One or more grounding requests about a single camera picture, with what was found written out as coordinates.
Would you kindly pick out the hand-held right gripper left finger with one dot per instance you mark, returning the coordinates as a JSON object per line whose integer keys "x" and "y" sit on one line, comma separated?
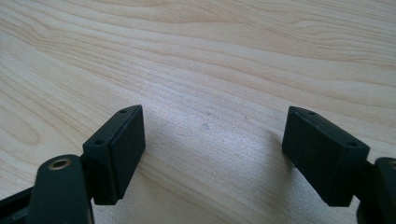
{"x": 116, "y": 158}

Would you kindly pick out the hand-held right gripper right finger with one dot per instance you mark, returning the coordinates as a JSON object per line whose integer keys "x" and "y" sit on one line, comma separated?
{"x": 323, "y": 158}

